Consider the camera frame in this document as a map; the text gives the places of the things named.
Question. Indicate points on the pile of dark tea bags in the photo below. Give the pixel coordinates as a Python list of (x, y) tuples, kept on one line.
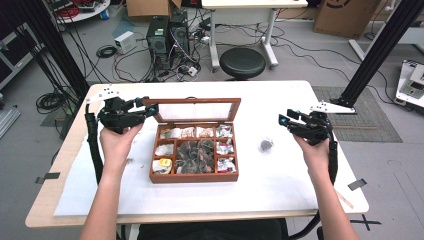
[(195, 156)]

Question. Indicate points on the grey floor mat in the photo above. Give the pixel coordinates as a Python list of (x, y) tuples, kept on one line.
[(376, 136)]

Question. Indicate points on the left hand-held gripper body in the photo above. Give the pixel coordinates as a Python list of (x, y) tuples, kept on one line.
[(116, 115)]

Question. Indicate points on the large cardboard box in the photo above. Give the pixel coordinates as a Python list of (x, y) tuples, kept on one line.
[(346, 16)]

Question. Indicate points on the white red tea packet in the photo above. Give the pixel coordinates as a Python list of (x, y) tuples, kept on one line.
[(224, 131), (224, 146), (226, 165)]

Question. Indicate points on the white box device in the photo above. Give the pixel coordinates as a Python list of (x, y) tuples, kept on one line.
[(125, 42)]

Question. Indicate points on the plain white tea pouch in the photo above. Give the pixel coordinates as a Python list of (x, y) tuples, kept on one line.
[(165, 150)]

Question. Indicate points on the person's right hand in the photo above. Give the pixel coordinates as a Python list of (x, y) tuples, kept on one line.
[(316, 158)]

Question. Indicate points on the black tape strip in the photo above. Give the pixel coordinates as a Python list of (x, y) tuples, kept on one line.
[(357, 184), (50, 176)]

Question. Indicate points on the white desk with legs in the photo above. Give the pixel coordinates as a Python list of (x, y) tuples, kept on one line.
[(253, 3)]

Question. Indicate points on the small cardboard box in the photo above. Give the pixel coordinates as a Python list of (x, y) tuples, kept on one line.
[(150, 6)]

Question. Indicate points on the black computer tower green sticker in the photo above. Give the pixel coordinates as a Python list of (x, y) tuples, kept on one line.
[(157, 36)]

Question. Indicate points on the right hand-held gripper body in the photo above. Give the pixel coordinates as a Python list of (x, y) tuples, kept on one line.
[(313, 130)]

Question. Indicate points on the black frame post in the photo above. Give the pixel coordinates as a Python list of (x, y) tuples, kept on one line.
[(380, 46), (56, 43)]

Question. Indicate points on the person's dark clothing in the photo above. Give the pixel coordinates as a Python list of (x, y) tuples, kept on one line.
[(213, 231)]

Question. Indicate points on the white orange tea packet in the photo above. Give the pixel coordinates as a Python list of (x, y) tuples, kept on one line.
[(204, 132)]

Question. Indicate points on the black round stool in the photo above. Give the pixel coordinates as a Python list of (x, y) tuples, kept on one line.
[(242, 62)]

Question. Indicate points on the white brown tea packet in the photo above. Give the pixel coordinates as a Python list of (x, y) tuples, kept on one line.
[(187, 132)]

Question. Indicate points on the grey metal rack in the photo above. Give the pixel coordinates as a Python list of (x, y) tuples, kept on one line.
[(13, 56)]

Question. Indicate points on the person's left hand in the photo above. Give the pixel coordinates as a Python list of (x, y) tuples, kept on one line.
[(115, 150)]

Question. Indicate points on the white machine with panel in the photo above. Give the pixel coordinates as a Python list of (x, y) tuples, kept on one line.
[(411, 83)]

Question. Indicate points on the white power adapter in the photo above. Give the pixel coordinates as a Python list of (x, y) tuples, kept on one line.
[(192, 70)]

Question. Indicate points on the wooden tea box glass lid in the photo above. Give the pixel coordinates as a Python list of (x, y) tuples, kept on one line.
[(193, 177)]

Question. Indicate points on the aluminium profile bar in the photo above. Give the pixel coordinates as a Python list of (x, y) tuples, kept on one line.
[(8, 121)]

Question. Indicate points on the round white table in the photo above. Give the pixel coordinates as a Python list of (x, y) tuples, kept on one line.
[(90, 15)]

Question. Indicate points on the yellow label tea bag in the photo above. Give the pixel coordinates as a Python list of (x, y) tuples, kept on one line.
[(163, 164)]

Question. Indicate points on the thin wooden strip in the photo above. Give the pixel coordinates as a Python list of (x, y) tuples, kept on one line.
[(345, 200)]

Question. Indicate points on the silver white tea packet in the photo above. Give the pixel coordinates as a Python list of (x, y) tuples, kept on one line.
[(170, 133)]

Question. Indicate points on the blue tape roll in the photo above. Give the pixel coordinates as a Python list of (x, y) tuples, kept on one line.
[(104, 14)]

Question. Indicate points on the wooden stick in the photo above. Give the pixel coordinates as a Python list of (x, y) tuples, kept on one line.
[(356, 127)]

